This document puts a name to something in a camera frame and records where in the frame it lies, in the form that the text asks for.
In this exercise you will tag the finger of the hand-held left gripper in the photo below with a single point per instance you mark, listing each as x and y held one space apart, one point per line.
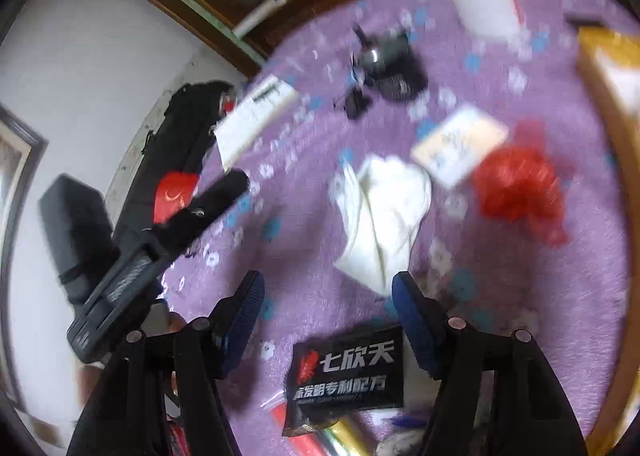
215 198

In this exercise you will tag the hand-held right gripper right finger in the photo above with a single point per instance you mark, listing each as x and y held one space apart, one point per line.
415 326

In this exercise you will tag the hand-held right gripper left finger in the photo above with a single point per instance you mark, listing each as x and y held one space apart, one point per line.
242 321

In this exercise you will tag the small red packet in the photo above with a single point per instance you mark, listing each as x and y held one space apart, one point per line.
172 196

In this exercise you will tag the black crab print packet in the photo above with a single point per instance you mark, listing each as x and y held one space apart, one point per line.
345 381

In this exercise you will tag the white cloth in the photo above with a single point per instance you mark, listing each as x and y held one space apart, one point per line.
385 216

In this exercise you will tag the gold foil packet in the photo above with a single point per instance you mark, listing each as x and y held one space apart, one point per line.
350 438

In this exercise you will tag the red plastic bag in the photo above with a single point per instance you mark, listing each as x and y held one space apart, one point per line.
520 180

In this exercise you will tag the yellow cardboard box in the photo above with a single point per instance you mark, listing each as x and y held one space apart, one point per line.
612 70

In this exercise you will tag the white paper booklet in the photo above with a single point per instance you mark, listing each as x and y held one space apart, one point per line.
250 123

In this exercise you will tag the black bag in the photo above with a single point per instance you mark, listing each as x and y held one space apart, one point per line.
185 120

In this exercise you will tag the framed picture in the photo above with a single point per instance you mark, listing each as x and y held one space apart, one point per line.
15 155

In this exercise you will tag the wooden counter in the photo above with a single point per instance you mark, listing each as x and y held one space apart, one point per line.
310 5

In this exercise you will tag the black cylindrical motor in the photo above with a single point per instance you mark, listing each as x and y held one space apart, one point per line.
395 68

